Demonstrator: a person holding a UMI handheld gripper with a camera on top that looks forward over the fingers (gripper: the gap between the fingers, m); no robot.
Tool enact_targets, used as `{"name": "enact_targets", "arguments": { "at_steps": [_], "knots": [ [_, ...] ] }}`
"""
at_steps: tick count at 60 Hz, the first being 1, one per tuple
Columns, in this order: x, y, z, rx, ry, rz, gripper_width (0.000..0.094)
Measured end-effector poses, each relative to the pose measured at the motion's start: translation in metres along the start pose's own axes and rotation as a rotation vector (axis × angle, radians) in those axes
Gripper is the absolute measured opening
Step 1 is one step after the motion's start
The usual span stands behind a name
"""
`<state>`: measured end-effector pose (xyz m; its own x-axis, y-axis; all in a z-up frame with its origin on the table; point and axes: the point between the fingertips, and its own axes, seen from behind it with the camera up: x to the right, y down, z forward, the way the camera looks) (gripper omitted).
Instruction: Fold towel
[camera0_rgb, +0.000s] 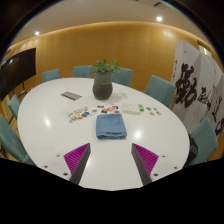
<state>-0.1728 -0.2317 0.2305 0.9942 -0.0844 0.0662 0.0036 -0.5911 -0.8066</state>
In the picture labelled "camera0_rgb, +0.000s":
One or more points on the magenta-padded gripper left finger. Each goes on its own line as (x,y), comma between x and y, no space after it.
(76,160)

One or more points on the red blue oval sticker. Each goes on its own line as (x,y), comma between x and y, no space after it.
(116,111)

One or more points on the group of ceiling lights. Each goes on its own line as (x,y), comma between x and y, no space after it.
(159,18)

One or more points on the colourful sticker sheet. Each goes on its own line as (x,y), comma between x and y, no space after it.
(78,114)

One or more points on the black wall screen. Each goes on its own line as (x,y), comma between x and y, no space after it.
(16,71)

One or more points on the small round sticker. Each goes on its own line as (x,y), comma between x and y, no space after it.
(152,113)
(155,109)
(149,108)
(158,113)

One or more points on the small green object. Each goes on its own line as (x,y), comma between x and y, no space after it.
(141,108)

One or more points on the blue towel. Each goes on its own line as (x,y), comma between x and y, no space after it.
(111,126)

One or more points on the grey flat card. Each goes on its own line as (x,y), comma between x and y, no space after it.
(71,96)

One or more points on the dark orange round sticker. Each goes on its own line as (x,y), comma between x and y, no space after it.
(104,111)

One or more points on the blue orange round sticker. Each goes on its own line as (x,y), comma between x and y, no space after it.
(115,107)

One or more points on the white flat box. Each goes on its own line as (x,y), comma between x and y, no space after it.
(130,109)

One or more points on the white calligraphy folding screen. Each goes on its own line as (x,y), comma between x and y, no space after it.
(190,90)

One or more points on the potted plant in grey pot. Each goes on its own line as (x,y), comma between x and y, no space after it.
(102,86)

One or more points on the red orange round sticker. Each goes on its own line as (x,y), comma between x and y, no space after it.
(110,109)

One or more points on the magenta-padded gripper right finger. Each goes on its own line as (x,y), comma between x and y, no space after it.
(146,160)

